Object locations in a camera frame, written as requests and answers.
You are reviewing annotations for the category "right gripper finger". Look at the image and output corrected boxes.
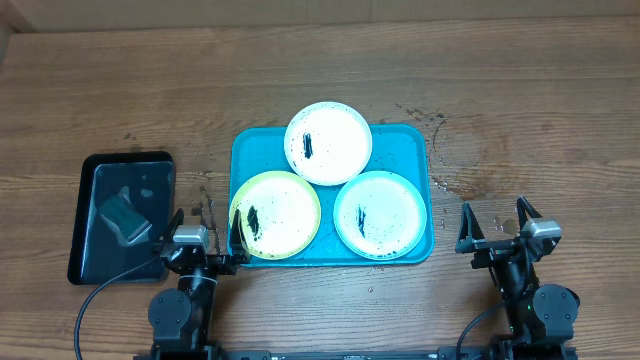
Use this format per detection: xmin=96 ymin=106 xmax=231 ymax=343
xmin=456 ymin=202 xmax=486 ymax=249
xmin=516 ymin=196 xmax=541 ymax=231

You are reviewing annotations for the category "yellow-green plate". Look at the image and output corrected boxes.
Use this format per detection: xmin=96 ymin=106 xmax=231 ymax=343
xmin=229 ymin=170 xmax=322 ymax=261

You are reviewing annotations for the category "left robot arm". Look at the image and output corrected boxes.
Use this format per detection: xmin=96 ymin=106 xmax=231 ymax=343
xmin=148 ymin=210 xmax=251 ymax=360

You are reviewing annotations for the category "green scrubbing sponge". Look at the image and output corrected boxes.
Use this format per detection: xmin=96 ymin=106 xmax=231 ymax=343
xmin=98 ymin=194 xmax=152 ymax=247

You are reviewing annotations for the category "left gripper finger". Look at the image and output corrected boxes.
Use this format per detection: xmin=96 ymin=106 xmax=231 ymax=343
xmin=229 ymin=209 xmax=250 ymax=256
xmin=162 ymin=208 xmax=184 ymax=243

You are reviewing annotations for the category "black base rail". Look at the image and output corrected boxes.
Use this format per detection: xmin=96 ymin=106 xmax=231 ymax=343
xmin=133 ymin=344 xmax=579 ymax=360

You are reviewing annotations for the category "white plate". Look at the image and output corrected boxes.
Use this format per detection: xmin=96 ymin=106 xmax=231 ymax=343
xmin=284 ymin=101 xmax=373 ymax=186

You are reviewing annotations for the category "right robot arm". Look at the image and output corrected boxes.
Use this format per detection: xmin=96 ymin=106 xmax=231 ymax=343
xmin=454 ymin=197 xmax=580 ymax=359

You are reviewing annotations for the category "teal plastic tray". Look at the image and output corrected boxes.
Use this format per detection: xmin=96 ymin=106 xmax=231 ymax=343
xmin=230 ymin=124 xmax=435 ymax=268

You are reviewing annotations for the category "black water tray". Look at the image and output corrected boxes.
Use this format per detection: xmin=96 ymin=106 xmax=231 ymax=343
xmin=67 ymin=151 xmax=175 ymax=285

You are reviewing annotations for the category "light blue plate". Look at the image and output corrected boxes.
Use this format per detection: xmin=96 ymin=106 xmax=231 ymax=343
xmin=333 ymin=171 xmax=428 ymax=261

